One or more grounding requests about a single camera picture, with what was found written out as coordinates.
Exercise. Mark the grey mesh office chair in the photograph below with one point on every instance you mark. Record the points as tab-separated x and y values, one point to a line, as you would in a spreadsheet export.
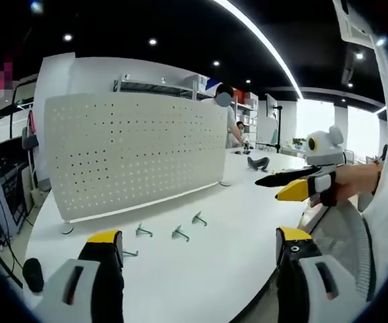
345	235

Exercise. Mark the black tripod stand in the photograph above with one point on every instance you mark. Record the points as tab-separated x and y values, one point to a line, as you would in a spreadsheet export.
278	129

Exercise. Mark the dark equipment rack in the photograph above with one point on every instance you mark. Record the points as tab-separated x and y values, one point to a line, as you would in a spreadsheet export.
3	188

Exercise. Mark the black headset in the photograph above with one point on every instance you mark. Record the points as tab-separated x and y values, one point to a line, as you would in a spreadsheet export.
258	163

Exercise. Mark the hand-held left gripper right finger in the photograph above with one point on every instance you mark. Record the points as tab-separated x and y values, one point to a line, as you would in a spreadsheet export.
318	292

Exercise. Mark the small robot figure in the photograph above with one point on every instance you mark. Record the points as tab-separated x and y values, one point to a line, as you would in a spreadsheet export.
246	145

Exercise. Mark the small potted plant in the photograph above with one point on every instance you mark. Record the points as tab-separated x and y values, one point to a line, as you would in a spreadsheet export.
299	142

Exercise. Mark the white partition pillar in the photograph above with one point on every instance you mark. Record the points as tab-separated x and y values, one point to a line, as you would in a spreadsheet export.
54	77

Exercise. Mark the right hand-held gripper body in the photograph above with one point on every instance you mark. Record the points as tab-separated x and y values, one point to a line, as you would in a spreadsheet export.
324	148

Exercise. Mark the white perforated mounting plate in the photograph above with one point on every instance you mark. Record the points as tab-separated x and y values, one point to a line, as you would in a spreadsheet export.
129	154

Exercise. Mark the ceiling air conditioner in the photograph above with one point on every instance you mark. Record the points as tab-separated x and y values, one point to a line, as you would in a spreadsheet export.
355	23

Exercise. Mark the grey metal hook assembly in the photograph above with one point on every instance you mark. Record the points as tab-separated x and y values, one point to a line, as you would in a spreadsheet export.
180	233
199	219
130	253
144	230

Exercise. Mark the metal storage shelf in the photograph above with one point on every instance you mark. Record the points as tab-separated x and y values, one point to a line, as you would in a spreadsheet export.
160	88

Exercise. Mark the person's right hand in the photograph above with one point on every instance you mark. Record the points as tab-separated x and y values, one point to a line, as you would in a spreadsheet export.
355	181

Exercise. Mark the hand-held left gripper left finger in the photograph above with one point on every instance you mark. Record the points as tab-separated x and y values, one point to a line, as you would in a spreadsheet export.
79	296

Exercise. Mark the black foam microphone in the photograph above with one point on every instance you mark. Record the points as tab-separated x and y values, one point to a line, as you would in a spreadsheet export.
33	274

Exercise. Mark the white board on stand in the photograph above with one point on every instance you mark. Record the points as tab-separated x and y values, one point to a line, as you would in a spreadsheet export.
271	106

